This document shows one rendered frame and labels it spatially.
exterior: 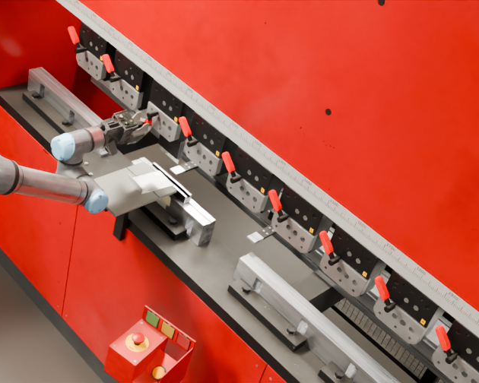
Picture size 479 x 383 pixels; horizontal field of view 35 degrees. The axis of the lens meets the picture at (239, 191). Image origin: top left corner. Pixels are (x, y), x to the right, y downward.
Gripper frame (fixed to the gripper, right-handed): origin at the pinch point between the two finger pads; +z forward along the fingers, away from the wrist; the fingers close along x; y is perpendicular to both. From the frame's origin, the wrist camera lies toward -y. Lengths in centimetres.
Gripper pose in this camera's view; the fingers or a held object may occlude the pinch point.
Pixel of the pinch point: (146, 125)
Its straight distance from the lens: 251.8
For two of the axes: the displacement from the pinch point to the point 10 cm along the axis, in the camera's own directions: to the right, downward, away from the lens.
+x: -5.8, -7.7, 2.6
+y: 4.3, -5.6, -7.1
